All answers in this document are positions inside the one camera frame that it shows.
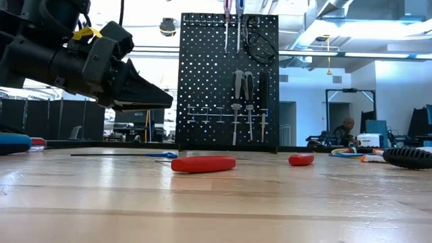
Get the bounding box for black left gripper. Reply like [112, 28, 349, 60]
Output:
[80, 35, 173, 112]

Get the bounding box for black perforated pegboard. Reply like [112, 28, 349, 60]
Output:
[174, 12, 280, 155]

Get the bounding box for smooth black-handle screwdriver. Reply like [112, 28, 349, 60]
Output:
[258, 70, 271, 144]

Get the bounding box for clear safety glasses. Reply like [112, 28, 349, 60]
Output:
[242, 16, 278, 65]

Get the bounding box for black monitor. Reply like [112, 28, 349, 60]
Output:
[113, 108, 166, 142]
[408, 105, 432, 139]

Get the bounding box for grey office chair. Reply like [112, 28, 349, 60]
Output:
[69, 125, 84, 141]

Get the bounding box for black partition screen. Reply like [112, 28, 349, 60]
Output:
[0, 97, 107, 142]

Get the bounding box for metal multi-hook tool rack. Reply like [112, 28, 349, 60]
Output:
[182, 13, 261, 28]

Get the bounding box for grey door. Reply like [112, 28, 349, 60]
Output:
[279, 101, 298, 148]

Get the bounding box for person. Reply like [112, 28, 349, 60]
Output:
[332, 117, 360, 148]

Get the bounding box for white box device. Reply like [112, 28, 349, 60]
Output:
[356, 133, 385, 149]

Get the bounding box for blue screen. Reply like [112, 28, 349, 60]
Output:
[365, 119, 389, 136]

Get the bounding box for thin yellow cable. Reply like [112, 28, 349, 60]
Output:
[144, 109, 151, 142]

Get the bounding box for black aluminium rig frame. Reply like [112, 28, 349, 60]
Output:
[45, 140, 358, 155]

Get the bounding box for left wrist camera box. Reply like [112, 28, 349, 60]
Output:
[99, 20, 135, 60]

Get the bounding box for wire loop tool rack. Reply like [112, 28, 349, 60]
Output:
[186, 104, 270, 124]

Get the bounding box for black dome camera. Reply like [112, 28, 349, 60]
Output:
[159, 17, 178, 38]

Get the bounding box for yellow cable tag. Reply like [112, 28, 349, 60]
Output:
[72, 26, 103, 41]

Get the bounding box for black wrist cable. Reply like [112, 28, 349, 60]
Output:
[117, 0, 126, 27]

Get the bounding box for yellow power cord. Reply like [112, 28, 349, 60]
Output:
[324, 35, 333, 77]

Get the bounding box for black tubular rig frame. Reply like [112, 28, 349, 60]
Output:
[325, 88, 377, 135]

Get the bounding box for coloured cable bundle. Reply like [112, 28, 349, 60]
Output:
[329, 146, 375, 159]

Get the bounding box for ribbed black-handle screwdriver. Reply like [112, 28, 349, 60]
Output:
[382, 146, 432, 171]

